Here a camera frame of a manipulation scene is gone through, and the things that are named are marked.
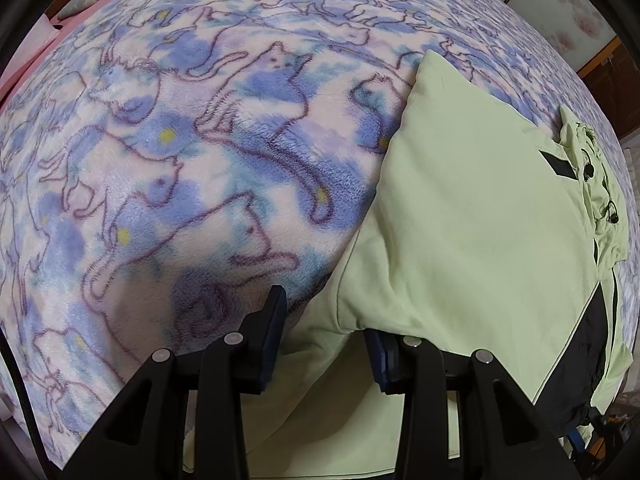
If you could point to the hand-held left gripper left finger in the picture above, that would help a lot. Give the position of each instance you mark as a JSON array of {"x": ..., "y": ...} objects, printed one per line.
[{"x": 270, "y": 332}]

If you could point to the light green black jacket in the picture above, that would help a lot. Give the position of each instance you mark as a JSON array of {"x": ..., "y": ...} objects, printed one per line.
[{"x": 475, "y": 210}]

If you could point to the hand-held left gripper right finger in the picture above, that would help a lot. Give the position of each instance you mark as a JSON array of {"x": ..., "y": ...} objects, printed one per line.
[{"x": 384, "y": 365}]

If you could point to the blue cat print fleece blanket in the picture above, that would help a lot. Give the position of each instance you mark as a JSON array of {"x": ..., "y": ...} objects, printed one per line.
[{"x": 175, "y": 160}]

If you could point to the brown wooden door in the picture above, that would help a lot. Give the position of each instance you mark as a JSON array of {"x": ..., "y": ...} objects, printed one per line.
[{"x": 617, "y": 90}]

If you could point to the floral sliding door panel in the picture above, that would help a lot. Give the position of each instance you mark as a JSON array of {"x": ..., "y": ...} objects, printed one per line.
[{"x": 550, "y": 0}]

